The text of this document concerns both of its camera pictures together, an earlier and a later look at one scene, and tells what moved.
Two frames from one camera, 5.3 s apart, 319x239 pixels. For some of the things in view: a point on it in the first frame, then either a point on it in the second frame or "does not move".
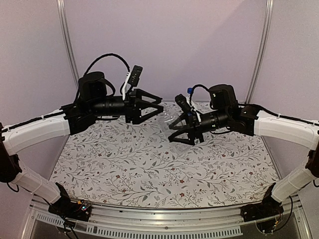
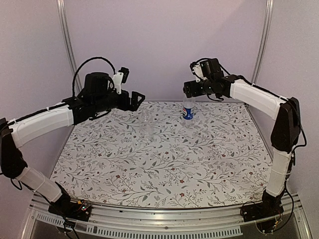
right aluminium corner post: (262, 50) does not move
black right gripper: (193, 131) -> (188, 86)
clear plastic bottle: (169, 115) -> (146, 128)
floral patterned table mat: (116, 163) does not move
